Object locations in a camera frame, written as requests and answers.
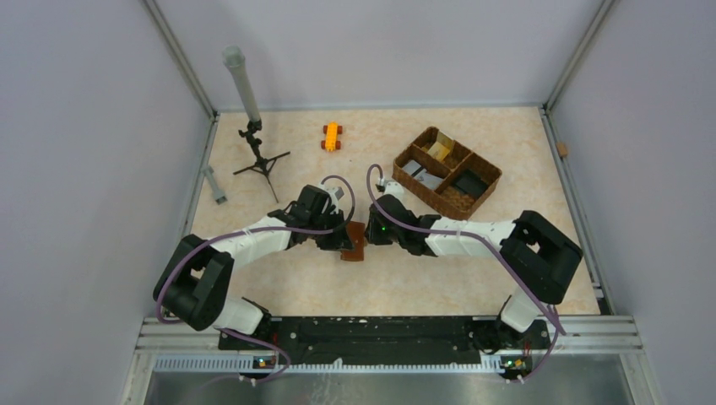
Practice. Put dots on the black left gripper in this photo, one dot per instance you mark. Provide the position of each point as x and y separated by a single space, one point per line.
339 240

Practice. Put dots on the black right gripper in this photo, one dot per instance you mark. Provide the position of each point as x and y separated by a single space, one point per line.
372 234

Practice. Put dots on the brown leather card holder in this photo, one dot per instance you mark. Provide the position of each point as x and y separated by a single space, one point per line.
356 232

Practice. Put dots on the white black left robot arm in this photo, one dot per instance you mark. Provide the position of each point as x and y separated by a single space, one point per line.
194 286

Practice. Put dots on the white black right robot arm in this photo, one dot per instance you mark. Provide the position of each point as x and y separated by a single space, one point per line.
535 253

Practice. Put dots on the black card in basket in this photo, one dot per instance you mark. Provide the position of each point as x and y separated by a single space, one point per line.
470 184

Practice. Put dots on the woven wicker divided basket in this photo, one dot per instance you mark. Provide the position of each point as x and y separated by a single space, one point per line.
445 199

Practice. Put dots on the orange toy car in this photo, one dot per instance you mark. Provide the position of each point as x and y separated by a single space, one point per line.
331 133

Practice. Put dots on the small wooden block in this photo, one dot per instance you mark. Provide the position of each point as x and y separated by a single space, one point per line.
562 150

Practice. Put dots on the black tripod with grey tube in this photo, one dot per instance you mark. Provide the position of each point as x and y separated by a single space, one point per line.
235 62

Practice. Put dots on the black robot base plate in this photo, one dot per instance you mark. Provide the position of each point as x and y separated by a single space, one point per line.
398 340

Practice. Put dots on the grey metal bracket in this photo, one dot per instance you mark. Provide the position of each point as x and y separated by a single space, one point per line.
218 194

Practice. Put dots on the aluminium frame rail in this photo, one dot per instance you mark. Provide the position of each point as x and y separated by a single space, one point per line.
609 332

